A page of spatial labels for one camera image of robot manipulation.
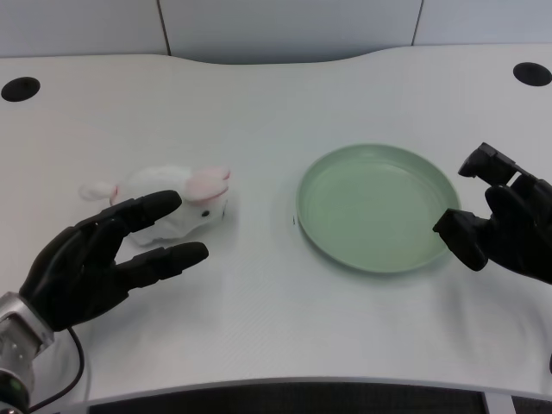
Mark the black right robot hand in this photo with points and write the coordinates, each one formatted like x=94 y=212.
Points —
x=504 y=220

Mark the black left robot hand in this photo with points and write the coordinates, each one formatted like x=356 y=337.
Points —
x=82 y=267

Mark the white plush rabbit doll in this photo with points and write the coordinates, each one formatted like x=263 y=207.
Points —
x=172 y=190

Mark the pale green round plate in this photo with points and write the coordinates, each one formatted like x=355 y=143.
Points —
x=377 y=207

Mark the black robot torso edge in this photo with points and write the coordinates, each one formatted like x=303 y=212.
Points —
x=284 y=399

